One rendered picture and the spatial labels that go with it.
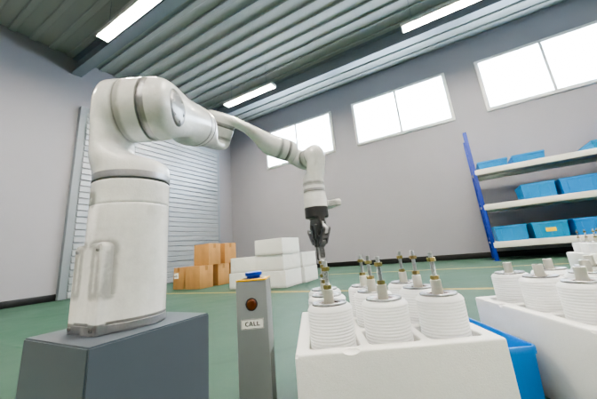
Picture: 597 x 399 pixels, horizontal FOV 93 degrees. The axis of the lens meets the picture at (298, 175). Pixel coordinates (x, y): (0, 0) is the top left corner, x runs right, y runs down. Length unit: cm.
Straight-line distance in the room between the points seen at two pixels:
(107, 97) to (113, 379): 32
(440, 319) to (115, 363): 55
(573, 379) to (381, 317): 40
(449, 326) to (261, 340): 38
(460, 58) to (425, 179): 240
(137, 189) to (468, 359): 62
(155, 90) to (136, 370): 32
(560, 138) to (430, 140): 185
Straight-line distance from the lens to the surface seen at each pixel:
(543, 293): 94
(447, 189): 578
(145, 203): 40
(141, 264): 39
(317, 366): 63
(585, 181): 521
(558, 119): 616
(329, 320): 64
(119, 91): 45
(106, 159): 42
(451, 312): 69
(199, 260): 456
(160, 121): 43
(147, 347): 38
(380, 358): 64
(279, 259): 335
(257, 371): 73
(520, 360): 89
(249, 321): 71
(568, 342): 86
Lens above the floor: 37
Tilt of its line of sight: 15 degrees up
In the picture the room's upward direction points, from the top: 5 degrees counter-clockwise
